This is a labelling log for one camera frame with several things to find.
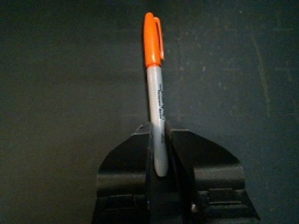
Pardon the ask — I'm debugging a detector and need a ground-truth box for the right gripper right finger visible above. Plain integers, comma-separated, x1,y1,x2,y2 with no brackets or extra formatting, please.
163,122,262,224

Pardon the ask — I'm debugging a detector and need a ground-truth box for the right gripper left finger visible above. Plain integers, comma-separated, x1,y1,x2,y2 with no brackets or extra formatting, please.
90,121,156,224

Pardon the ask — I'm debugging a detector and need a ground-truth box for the grey marker pen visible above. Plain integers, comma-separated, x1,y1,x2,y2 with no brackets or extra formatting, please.
143,11,171,178

